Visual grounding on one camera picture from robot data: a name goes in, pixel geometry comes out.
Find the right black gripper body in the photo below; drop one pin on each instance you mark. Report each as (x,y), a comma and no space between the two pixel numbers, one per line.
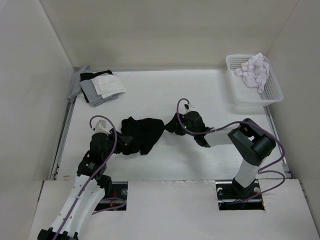
(183,119)

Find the white crumpled tank top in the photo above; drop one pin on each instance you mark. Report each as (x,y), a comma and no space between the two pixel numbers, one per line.
(255,72)

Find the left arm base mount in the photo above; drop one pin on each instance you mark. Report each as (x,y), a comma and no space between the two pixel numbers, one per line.
(115,196)

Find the white plastic basket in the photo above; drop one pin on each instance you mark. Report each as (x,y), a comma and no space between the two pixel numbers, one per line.
(244,96)

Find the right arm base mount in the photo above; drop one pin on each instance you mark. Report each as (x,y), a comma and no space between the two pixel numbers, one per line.
(229,200)

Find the grey cloth at corner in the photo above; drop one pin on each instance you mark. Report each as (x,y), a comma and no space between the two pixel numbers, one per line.
(75,87)

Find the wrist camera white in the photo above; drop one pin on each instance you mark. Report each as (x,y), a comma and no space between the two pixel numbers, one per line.
(188,108)
(101,127)

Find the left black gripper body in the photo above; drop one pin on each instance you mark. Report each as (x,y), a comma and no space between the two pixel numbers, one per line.
(111,141)

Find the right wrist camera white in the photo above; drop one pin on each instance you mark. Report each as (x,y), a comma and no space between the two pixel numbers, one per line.
(188,108)

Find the folded black tank top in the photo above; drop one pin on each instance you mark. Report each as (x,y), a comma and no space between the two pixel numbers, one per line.
(90,75)

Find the black tank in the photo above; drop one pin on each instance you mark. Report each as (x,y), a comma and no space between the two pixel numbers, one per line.
(90,75)
(143,134)

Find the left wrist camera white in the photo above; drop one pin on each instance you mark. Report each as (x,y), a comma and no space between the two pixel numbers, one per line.
(101,127)

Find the folded grey tank top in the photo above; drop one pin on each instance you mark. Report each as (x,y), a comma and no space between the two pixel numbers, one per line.
(91,95)

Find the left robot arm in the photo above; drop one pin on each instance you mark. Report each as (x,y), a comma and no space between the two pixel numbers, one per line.
(91,186)

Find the folded white tank top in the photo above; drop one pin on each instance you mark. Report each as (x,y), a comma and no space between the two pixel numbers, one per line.
(108,85)

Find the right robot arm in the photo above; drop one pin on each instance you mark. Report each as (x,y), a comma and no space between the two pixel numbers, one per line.
(251,141)

